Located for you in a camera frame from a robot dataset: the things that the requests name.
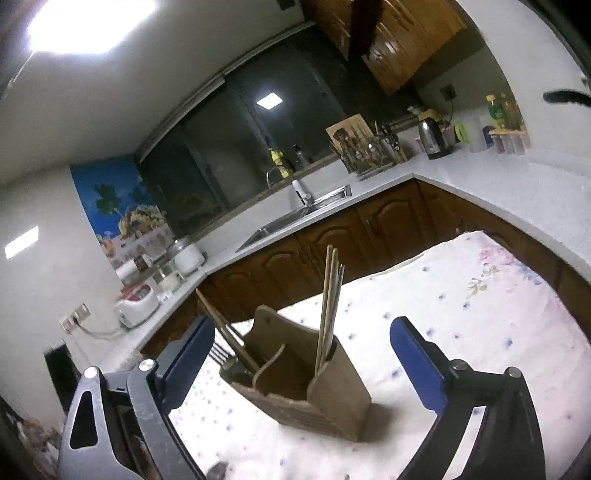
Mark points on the wall socket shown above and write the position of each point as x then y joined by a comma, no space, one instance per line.
74,318

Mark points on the dish rack with utensils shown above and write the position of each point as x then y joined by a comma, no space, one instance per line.
360,159

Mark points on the wooden wall cabinet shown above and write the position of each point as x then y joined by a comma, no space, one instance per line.
406,41

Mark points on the yellow-capped green bottle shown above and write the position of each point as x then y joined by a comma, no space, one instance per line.
495,113

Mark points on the spice jar rack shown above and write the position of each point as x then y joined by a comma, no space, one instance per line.
510,141

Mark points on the dark hanging cloth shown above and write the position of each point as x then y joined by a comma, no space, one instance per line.
364,27

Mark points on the dark kitchen window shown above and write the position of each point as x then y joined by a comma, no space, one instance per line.
258,138

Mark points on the wooden slatted utensil holder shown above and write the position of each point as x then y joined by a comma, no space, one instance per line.
295,378

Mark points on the steel sink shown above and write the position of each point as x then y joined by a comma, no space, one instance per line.
295,217

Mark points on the green cup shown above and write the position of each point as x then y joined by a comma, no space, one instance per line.
461,133

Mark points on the steel electric kettle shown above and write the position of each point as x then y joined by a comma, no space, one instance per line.
434,138

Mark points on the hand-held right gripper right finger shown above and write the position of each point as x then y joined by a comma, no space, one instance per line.
415,360

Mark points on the wooden chopstick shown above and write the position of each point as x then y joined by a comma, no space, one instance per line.
337,295
324,300
217,318
330,300
238,346

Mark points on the small grey object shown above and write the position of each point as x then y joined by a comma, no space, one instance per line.
217,471

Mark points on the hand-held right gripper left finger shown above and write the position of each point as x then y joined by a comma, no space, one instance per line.
187,364

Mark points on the white plastic container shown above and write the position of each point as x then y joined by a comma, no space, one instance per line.
474,134

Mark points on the wooden cutting board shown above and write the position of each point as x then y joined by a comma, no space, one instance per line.
346,127

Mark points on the metal fork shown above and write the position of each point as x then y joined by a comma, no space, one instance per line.
221,353

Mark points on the fruit wall poster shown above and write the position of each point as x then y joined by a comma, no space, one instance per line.
120,212

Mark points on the yellow dish soap bottle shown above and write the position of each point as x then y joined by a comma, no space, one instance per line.
278,159

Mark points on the red and white rice cooker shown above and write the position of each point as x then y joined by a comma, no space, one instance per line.
136,307

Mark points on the ceiling light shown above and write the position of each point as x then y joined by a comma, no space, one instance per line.
92,23

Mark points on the white floral cloth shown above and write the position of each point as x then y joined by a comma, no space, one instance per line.
461,314

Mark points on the curved metal faucet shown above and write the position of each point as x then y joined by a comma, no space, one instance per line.
275,175

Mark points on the wooden base cabinets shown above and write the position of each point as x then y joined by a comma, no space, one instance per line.
346,240

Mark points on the white cooking pot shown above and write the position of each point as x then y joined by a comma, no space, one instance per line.
187,258

